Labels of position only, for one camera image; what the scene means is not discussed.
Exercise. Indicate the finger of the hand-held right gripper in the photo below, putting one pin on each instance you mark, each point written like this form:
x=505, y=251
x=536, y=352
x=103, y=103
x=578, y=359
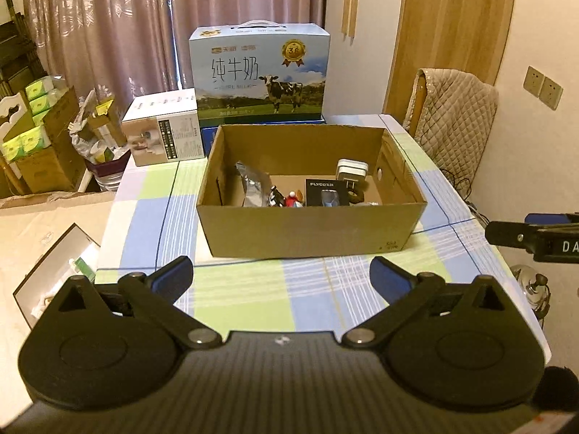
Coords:
x=552, y=218
x=509, y=235

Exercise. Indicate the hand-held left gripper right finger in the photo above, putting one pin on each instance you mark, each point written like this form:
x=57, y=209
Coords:
x=389, y=278

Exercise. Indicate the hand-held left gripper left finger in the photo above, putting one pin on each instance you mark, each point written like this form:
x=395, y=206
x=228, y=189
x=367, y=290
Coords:
x=174, y=278

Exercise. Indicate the brown cardboard box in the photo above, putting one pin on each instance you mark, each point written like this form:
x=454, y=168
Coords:
x=294, y=235

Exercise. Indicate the white power adapter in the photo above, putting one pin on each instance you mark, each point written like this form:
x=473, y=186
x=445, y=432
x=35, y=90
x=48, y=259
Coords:
x=350, y=169

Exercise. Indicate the black shaver box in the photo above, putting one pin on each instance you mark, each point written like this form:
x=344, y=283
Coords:
x=316, y=187

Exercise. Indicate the silver foil bag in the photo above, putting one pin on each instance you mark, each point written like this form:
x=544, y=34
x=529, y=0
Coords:
x=253, y=187

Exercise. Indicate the blue cat toy figure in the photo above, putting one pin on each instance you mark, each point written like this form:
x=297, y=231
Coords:
x=294, y=199

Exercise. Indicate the open box on floor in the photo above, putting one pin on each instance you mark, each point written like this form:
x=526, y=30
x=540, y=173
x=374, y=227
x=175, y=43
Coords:
x=59, y=257

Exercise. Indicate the purple waste bin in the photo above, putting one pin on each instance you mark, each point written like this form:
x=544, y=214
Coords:
x=108, y=181

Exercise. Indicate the chair with quilted cover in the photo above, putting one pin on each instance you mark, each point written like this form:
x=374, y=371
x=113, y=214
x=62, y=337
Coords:
x=457, y=117

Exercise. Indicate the dark blue carton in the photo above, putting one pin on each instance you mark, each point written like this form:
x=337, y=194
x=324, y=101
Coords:
x=209, y=140

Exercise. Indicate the wooden chair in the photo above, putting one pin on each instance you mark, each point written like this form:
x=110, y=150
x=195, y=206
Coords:
x=414, y=117

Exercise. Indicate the bin with trash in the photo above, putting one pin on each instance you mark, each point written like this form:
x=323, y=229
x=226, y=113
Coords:
x=97, y=144

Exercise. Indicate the brown carton with white flaps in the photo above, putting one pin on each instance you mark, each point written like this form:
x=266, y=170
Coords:
x=49, y=172

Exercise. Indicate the white appliance box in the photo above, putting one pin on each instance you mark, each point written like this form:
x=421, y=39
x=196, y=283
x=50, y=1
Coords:
x=154, y=108

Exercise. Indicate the plain brown carton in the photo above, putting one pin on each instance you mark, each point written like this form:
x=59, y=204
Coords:
x=63, y=113

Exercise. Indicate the stack of green tissue packs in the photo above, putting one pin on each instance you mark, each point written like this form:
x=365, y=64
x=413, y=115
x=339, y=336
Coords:
x=27, y=142

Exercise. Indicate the wooden door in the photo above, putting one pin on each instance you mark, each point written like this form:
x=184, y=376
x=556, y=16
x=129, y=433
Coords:
x=452, y=18

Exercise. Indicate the blue milk gift carton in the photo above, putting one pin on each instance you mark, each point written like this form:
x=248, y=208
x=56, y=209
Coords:
x=253, y=54

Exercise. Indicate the pink patterned curtain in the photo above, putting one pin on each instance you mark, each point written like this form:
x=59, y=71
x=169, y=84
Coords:
x=113, y=31

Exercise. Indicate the beige wall socket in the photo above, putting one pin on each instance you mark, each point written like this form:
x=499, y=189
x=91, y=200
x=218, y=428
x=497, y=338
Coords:
x=533, y=81
x=552, y=92

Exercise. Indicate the pale wooden wall strips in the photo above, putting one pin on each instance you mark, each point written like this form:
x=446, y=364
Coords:
x=350, y=13

